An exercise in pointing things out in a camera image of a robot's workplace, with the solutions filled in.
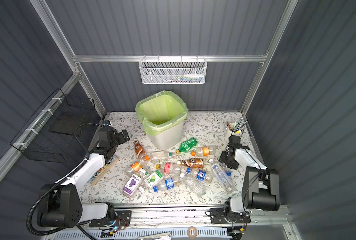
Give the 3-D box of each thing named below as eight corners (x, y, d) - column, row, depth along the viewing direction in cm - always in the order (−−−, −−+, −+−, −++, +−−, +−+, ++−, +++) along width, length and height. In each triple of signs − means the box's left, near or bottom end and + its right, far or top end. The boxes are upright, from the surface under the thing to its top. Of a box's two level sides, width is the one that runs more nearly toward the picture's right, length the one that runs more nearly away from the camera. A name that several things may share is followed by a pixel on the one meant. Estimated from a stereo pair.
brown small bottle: (139, 160, 94) (138, 157, 91) (132, 144, 102) (130, 140, 99) (147, 156, 96) (146, 153, 93) (140, 141, 104) (138, 137, 100)
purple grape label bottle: (124, 196, 82) (119, 191, 76) (137, 176, 89) (134, 171, 83) (132, 201, 81) (128, 196, 74) (145, 180, 88) (142, 175, 81)
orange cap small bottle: (133, 170, 92) (130, 165, 86) (138, 165, 94) (135, 160, 88) (144, 180, 88) (142, 175, 82) (149, 175, 90) (147, 170, 84)
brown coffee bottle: (177, 169, 91) (177, 166, 87) (177, 162, 94) (177, 158, 90) (203, 169, 91) (204, 166, 87) (202, 162, 94) (203, 158, 90)
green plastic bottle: (179, 157, 97) (179, 154, 94) (174, 150, 100) (174, 147, 97) (198, 144, 103) (199, 142, 100) (193, 139, 106) (193, 136, 103)
